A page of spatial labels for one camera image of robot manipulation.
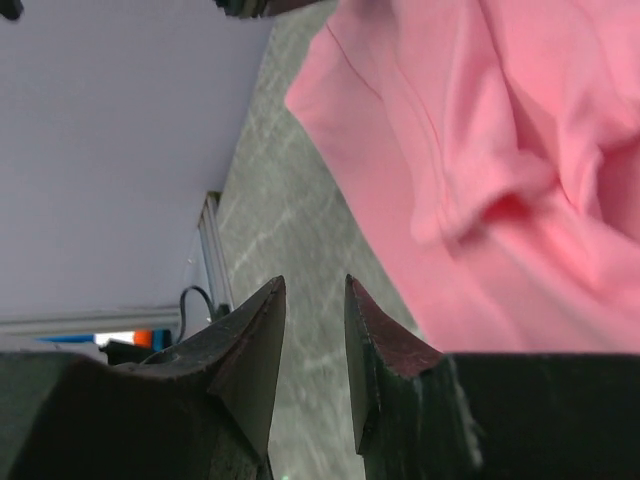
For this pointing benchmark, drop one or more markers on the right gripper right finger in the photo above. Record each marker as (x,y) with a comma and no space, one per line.
(422,414)

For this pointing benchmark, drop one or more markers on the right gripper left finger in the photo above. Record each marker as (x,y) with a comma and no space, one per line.
(201,409)

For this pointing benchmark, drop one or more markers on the pink t shirt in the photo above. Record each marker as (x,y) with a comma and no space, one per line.
(489,152)

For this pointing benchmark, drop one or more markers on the aluminium frame rail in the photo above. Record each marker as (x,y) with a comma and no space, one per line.
(206,290)

